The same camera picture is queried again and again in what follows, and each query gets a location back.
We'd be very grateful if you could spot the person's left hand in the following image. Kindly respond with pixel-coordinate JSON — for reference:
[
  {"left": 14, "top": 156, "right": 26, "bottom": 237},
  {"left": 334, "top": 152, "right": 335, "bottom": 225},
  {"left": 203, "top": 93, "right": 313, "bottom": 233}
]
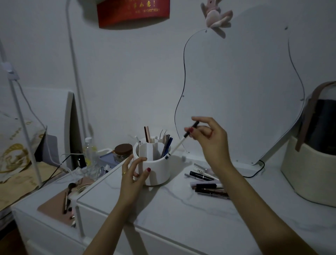
[{"left": 118, "top": 154, "right": 152, "bottom": 208}]

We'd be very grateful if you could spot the person's right hand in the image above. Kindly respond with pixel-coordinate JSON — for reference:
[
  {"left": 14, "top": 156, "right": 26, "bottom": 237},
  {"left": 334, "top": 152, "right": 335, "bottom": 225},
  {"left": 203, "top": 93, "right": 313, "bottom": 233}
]
[{"left": 184, "top": 116, "right": 233, "bottom": 171}]

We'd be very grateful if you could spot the white black makeup pen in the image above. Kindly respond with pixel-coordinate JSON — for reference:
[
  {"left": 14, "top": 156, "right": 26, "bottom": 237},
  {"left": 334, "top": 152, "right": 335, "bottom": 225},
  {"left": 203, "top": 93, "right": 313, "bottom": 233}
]
[{"left": 166, "top": 121, "right": 200, "bottom": 160}]

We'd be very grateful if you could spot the white round makeup organizer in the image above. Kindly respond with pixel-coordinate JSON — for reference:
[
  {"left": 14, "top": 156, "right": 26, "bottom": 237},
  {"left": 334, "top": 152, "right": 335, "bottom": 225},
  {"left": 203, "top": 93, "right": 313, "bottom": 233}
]
[{"left": 132, "top": 137, "right": 173, "bottom": 187}]

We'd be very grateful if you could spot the person's right forearm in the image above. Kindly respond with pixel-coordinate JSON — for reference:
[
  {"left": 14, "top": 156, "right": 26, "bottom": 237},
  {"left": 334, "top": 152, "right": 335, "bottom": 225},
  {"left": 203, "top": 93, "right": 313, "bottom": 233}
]
[{"left": 207, "top": 159, "right": 317, "bottom": 255}]

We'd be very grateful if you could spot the person's left forearm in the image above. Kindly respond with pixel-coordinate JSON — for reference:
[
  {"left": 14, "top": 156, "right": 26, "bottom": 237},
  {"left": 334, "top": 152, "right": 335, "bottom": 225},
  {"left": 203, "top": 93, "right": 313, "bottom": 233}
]
[{"left": 83, "top": 201, "right": 143, "bottom": 255}]

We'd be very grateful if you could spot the blue cosmetic pen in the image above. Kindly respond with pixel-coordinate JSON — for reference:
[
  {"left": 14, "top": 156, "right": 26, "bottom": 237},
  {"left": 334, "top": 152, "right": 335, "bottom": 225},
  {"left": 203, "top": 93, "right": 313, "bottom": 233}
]
[{"left": 161, "top": 137, "right": 174, "bottom": 158}]

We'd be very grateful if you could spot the glass jar with brown lid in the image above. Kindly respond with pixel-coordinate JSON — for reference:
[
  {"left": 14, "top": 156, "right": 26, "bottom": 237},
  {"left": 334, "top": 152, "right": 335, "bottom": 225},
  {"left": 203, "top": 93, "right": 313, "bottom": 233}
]
[{"left": 114, "top": 143, "right": 133, "bottom": 163}]

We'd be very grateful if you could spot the light blue box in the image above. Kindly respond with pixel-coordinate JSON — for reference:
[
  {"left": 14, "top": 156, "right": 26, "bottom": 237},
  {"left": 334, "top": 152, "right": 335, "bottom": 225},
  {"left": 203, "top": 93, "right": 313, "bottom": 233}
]
[{"left": 98, "top": 152, "right": 119, "bottom": 169}]

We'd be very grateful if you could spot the pile of makeup pencils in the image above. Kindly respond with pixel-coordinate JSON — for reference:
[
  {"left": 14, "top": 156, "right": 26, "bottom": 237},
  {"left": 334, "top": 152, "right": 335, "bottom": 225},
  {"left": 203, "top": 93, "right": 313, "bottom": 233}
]
[{"left": 184, "top": 162, "right": 231, "bottom": 200}]

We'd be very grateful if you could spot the clear plastic bottle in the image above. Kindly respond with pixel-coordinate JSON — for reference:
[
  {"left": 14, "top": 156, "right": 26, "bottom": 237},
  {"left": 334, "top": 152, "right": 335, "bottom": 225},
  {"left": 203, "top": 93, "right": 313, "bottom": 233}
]
[{"left": 84, "top": 137, "right": 98, "bottom": 166}]

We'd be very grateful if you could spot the white marble-top dresser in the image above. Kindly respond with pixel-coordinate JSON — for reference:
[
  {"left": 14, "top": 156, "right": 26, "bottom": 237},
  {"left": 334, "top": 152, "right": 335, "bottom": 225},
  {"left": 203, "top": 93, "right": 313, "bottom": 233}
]
[{"left": 76, "top": 152, "right": 336, "bottom": 255}]

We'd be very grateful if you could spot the black makeup brush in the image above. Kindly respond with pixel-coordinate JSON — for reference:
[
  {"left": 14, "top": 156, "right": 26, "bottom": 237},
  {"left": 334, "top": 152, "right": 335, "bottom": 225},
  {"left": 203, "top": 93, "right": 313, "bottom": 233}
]
[{"left": 63, "top": 183, "right": 77, "bottom": 214}]

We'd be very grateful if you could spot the white upright panel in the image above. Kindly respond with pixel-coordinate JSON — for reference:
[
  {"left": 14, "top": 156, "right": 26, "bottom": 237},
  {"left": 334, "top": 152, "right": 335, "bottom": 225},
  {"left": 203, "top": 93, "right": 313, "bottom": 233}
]
[{"left": 64, "top": 90, "right": 86, "bottom": 169}]

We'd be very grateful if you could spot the grey flat box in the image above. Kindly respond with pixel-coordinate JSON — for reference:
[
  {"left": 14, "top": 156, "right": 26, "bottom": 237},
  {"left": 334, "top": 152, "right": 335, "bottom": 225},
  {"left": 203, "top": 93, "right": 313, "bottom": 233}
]
[{"left": 35, "top": 133, "right": 60, "bottom": 166}]

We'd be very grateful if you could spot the white side cabinet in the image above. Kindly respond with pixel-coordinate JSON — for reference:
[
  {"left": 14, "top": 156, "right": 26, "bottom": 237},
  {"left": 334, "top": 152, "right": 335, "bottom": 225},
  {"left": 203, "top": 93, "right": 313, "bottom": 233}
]
[{"left": 11, "top": 168, "right": 88, "bottom": 255}]

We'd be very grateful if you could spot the pink plush toy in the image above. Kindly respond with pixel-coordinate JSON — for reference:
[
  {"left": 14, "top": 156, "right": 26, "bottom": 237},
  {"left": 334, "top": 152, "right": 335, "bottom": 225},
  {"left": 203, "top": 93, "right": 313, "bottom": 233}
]
[{"left": 201, "top": 0, "right": 234, "bottom": 39}]

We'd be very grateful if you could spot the white lamp pole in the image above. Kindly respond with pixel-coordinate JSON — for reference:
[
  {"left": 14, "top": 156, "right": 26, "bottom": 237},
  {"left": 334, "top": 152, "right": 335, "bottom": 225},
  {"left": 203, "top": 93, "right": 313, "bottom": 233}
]
[{"left": 65, "top": 0, "right": 91, "bottom": 140}]

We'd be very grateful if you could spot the cream woven basket bag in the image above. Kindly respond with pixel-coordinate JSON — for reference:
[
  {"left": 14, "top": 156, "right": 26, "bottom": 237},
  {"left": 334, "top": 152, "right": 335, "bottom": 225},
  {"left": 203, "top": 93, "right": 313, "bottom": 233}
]
[{"left": 280, "top": 81, "right": 336, "bottom": 208}]

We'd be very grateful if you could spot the gold printed fabric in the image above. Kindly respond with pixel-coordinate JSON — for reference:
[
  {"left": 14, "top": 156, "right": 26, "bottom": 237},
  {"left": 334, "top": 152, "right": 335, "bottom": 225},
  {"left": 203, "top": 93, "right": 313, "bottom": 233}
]
[{"left": 0, "top": 110, "right": 48, "bottom": 185}]

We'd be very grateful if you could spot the red paper banner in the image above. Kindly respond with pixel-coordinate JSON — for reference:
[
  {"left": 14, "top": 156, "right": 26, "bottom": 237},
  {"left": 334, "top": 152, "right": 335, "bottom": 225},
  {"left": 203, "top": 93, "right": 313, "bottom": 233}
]
[{"left": 96, "top": 0, "right": 171, "bottom": 29}]

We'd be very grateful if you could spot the black item in bag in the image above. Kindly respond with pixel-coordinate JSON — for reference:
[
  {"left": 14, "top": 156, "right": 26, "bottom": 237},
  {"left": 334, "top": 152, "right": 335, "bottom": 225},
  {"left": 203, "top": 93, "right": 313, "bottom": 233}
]
[{"left": 305, "top": 98, "right": 336, "bottom": 156}]

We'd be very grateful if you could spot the white stand pole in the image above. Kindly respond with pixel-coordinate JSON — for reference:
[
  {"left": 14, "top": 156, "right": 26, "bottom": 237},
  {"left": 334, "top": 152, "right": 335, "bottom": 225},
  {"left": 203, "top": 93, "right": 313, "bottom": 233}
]
[{"left": 0, "top": 39, "right": 43, "bottom": 185}]

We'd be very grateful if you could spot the white charging cable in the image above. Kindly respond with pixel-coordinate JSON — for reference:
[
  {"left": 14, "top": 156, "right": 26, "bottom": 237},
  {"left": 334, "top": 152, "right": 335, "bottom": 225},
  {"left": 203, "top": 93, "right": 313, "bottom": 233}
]
[{"left": 87, "top": 165, "right": 112, "bottom": 182}]

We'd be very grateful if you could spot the irregular frameless wall mirror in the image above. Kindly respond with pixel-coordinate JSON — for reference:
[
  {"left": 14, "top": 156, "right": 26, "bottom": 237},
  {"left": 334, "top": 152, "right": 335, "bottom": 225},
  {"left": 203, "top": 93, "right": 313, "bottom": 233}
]
[{"left": 174, "top": 5, "right": 307, "bottom": 166}]

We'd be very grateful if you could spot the black power cable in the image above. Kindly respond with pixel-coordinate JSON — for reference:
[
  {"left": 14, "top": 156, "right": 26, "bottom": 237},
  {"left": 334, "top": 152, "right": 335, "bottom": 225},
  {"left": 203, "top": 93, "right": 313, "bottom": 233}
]
[{"left": 236, "top": 160, "right": 266, "bottom": 179}]

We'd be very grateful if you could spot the thin black cable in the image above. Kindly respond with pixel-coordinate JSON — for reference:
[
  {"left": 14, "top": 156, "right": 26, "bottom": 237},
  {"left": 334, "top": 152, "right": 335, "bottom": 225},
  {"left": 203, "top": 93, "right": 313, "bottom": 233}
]
[{"left": 38, "top": 153, "right": 82, "bottom": 190}]

